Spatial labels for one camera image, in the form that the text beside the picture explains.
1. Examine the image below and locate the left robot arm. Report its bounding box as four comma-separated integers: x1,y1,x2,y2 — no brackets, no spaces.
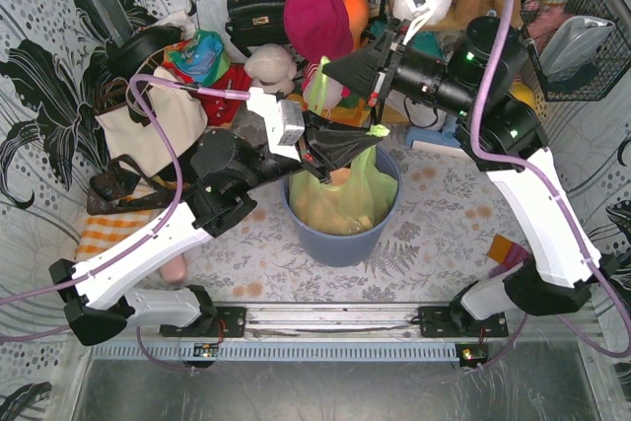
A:
49,111,389,346

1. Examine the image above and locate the colourful printed bag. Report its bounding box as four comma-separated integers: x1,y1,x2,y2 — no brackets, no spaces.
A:
163,30,231,87

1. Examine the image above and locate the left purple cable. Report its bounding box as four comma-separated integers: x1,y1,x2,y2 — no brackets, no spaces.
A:
0,73,252,373

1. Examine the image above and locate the black wire basket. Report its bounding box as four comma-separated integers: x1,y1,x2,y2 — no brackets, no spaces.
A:
521,0,630,102

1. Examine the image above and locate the silver foil pouch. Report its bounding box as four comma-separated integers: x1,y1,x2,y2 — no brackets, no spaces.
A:
539,16,616,76

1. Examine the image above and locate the magenta cloth bag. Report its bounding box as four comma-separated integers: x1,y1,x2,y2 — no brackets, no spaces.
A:
283,0,354,63

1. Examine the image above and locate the red cloth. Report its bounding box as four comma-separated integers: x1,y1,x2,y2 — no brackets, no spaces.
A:
176,63,253,128

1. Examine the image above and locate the yellow plush duck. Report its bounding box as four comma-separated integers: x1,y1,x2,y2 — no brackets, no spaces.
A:
509,82,536,109

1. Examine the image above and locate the blue floor sweeper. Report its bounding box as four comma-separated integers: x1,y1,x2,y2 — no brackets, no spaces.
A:
405,115,470,161

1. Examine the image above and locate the black round hat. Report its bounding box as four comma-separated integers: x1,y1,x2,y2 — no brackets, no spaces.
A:
106,26,183,79

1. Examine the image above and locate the cream canvas tote bag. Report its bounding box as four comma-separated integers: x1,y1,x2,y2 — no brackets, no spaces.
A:
94,65,210,178

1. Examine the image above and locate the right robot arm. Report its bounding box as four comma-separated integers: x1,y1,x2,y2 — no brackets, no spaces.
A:
323,17,617,334

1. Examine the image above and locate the black leather handbag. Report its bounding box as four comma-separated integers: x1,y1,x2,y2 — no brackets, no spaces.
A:
225,0,290,57

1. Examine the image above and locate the cream plush lamb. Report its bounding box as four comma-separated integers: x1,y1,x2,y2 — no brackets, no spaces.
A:
244,44,298,96

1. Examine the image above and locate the teal folded cloth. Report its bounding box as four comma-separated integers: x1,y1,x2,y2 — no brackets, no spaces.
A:
369,21,447,60

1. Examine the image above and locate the orange white checked towel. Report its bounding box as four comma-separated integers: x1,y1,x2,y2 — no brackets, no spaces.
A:
75,210,160,261

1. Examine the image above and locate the blue round trash bin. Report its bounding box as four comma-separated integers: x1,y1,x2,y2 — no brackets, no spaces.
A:
281,145,400,267

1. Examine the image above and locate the orange plush toy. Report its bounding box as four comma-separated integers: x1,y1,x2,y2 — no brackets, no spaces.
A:
342,0,370,50

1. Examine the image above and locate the brown patterned bag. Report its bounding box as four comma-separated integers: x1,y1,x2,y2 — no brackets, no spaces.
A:
87,155,175,216

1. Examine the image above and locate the rainbow striped cloth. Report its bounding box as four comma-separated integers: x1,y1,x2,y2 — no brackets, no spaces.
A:
285,59,384,128

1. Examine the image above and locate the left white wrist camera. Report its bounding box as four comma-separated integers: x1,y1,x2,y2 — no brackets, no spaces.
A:
246,87,305,161

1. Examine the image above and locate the pink faced plush doll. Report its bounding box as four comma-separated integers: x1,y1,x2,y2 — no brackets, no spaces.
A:
303,63,349,114

